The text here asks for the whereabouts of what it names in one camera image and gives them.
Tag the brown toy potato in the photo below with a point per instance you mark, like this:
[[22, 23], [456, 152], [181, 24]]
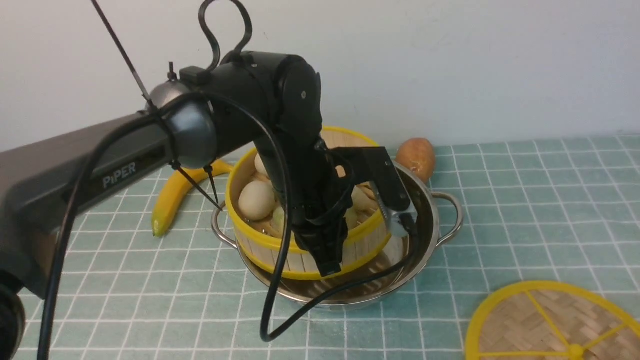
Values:
[[417, 155]]

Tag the woven bamboo steamer lid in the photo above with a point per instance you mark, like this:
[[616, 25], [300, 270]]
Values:
[[548, 320]]

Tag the white pleated dumpling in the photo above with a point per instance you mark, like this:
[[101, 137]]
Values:
[[361, 202]]

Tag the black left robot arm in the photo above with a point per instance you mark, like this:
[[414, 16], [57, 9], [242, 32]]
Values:
[[193, 119]]

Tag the bamboo steamer basket yellow rim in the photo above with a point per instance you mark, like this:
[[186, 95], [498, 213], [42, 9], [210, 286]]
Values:
[[362, 245]]

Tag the yellow toy banana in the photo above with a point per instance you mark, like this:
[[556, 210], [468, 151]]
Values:
[[179, 184]]

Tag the stainless steel two-handled pot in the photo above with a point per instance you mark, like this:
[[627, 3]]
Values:
[[440, 217]]

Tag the white round bun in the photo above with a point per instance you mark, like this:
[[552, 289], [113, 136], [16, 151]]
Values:
[[256, 200], [259, 166]]

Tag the green checkered tablecloth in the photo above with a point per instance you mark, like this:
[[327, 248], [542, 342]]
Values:
[[553, 209]]

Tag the small green dumpling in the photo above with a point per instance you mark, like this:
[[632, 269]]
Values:
[[277, 221]]

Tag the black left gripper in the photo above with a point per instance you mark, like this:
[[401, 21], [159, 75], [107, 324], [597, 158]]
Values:
[[308, 177]]

